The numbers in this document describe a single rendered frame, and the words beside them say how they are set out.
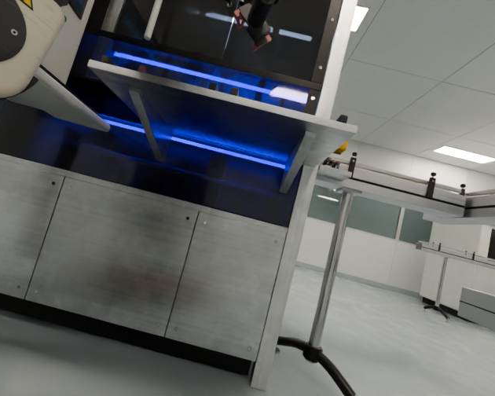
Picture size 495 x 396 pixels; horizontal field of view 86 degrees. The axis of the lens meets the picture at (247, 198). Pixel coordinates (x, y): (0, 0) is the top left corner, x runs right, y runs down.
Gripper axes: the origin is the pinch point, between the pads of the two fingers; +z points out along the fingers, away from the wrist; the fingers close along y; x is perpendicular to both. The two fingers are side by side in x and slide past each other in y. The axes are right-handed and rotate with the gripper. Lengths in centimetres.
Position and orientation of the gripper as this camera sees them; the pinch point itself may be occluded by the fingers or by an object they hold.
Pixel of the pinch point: (247, 38)
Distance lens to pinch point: 113.7
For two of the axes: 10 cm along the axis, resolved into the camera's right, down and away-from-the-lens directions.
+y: -5.8, -8.1, -1.0
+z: -2.9, 0.8, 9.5
